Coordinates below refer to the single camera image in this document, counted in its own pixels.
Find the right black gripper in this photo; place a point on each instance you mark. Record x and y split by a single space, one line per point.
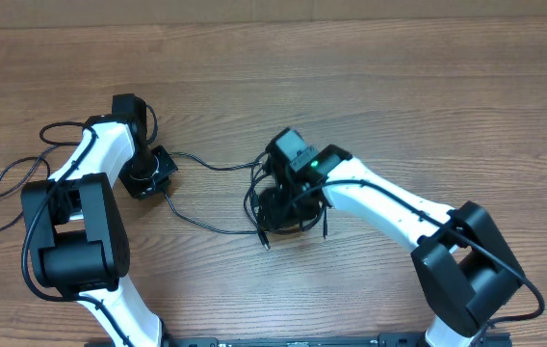
272 208

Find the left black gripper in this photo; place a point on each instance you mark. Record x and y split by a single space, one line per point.
141 190

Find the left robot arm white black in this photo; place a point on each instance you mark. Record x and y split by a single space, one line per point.
76 248

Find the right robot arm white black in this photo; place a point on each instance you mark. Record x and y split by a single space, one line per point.
465 266

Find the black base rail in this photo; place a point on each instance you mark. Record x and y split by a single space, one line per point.
382 340

